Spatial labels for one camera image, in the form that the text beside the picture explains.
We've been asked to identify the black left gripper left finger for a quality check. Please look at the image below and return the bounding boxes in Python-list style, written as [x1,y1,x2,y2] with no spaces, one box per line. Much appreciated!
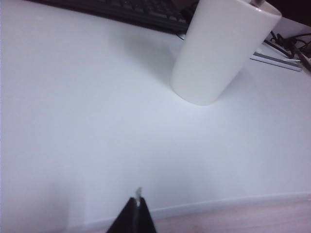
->
[105,197,138,233]

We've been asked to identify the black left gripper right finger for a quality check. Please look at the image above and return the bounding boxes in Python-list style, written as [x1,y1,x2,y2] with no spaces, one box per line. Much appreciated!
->
[138,198,157,233]

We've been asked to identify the small white scrap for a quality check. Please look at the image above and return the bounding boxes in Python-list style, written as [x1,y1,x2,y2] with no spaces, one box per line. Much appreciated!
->
[135,186,143,207]

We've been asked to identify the white raised desk board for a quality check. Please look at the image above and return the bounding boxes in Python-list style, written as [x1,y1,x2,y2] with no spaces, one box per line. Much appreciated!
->
[0,0,311,226]

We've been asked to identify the white mug with number print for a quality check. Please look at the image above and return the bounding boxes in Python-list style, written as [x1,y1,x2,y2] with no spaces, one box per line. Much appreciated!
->
[170,0,282,106]

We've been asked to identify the silver monitor stand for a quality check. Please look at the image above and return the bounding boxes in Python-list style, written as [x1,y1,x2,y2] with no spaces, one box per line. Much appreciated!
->
[250,52,303,72]

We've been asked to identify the black computer keyboard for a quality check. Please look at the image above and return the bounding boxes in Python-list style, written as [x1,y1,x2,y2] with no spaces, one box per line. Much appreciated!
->
[26,0,192,34]

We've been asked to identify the black monitor cable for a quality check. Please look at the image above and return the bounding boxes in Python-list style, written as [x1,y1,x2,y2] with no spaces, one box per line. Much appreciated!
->
[263,30,311,72]

